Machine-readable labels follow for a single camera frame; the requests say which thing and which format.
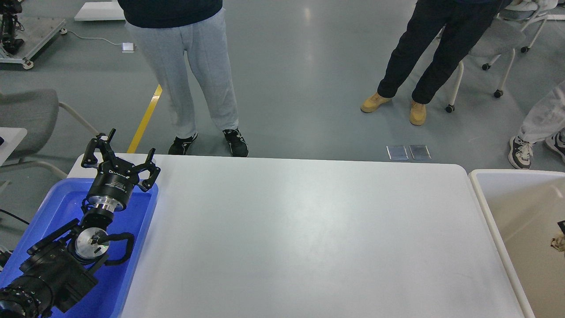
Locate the person in grey sweatpants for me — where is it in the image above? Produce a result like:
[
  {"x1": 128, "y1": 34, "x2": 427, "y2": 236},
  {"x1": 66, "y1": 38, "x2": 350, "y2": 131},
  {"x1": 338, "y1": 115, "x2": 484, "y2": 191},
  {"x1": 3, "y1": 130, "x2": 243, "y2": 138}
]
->
[{"x1": 118, "y1": 0, "x2": 249, "y2": 157}]

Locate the person in white trousers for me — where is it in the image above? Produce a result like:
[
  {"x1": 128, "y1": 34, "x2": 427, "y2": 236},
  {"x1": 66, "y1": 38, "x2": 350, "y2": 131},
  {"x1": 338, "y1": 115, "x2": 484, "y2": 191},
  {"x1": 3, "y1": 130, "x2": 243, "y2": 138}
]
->
[{"x1": 507, "y1": 81, "x2": 565, "y2": 170}]

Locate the grey white wheeled chair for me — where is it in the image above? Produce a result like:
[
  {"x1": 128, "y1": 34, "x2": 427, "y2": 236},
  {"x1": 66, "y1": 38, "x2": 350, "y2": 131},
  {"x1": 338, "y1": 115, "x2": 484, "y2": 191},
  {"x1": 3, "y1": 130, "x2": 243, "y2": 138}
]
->
[{"x1": 468, "y1": 0, "x2": 564, "y2": 98}]

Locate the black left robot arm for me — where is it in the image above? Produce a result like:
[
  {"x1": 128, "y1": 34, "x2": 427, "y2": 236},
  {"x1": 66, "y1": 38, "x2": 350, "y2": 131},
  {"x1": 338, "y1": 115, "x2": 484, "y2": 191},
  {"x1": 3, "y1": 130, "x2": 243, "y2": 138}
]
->
[{"x1": 1, "y1": 129, "x2": 161, "y2": 318}]

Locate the blue plastic bin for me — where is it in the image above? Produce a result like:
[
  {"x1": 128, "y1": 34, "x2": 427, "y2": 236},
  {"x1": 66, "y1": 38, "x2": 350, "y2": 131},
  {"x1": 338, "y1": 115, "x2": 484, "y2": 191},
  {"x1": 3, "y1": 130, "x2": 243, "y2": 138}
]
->
[{"x1": 0, "y1": 178, "x2": 159, "y2": 318}]

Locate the right floor outlet plate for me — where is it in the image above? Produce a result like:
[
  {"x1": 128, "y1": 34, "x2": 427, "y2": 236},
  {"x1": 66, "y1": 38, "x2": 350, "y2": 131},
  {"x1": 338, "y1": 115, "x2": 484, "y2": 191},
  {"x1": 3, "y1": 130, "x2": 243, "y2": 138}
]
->
[{"x1": 409, "y1": 144, "x2": 432, "y2": 160}]

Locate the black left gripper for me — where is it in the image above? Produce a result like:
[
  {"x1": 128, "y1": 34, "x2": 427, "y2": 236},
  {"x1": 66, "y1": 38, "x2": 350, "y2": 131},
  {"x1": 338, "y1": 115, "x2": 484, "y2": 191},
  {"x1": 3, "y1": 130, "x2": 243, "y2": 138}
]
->
[{"x1": 81, "y1": 129, "x2": 161, "y2": 211}]

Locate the white flat floor board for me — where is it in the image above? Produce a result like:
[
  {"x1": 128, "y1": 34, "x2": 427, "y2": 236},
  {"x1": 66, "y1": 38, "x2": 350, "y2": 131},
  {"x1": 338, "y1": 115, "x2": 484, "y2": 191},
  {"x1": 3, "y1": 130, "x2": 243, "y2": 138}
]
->
[{"x1": 74, "y1": 0, "x2": 125, "y2": 21}]

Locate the brown paper ball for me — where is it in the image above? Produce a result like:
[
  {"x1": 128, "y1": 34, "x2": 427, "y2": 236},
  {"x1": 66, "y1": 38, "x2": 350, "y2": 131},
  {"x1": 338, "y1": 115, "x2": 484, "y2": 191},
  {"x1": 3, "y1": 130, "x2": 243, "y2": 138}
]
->
[{"x1": 550, "y1": 233, "x2": 565, "y2": 252}]

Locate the grey chair at left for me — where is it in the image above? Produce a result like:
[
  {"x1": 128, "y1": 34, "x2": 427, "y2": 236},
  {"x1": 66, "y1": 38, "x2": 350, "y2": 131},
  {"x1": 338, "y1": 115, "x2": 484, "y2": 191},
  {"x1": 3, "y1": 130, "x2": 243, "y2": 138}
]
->
[{"x1": 0, "y1": 89, "x2": 100, "y2": 180}]

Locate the metal wheeled cart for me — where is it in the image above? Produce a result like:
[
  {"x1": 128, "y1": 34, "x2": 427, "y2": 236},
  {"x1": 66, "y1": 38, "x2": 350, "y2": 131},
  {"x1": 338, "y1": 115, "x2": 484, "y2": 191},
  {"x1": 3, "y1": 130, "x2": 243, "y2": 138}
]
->
[{"x1": 0, "y1": 0, "x2": 67, "y2": 70}]

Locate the person in tan boots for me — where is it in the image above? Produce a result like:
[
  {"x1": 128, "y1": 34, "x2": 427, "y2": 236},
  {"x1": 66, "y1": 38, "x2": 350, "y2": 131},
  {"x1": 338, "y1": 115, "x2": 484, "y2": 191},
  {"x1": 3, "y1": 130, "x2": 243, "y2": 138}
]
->
[{"x1": 360, "y1": 0, "x2": 504, "y2": 126}]

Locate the left floor outlet plate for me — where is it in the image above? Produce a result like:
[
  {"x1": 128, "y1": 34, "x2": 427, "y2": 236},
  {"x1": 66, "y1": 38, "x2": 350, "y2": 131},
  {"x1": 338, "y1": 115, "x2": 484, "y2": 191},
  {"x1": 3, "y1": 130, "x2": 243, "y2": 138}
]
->
[{"x1": 387, "y1": 145, "x2": 408, "y2": 161}]

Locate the floor outlet plate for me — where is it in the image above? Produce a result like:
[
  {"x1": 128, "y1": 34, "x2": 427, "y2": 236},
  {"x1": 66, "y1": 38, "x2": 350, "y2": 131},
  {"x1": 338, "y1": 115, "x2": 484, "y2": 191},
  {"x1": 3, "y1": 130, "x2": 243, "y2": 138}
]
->
[
  {"x1": 409, "y1": 144, "x2": 432, "y2": 160},
  {"x1": 387, "y1": 145, "x2": 408, "y2": 161}
]

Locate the white plastic bin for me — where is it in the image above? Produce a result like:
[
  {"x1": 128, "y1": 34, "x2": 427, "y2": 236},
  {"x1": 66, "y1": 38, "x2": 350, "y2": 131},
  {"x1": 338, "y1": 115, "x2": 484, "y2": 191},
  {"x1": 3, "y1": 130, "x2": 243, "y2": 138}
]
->
[{"x1": 469, "y1": 169, "x2": 565, "y2": 318}]

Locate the white floor power box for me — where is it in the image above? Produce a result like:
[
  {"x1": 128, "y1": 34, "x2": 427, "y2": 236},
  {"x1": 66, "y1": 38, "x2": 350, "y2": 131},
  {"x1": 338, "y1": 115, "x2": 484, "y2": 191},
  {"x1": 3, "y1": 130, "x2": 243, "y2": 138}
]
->
[{"x1": 121, "y1": 42, "x2": 135, "y2": 53}]

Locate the white side table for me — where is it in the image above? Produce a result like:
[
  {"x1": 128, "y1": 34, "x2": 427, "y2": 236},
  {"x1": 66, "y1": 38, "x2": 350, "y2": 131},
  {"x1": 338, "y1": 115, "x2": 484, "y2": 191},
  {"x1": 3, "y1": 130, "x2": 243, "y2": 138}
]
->
[{"x1": 0, "y1": 127, "x2": 28, "y2": 165}]

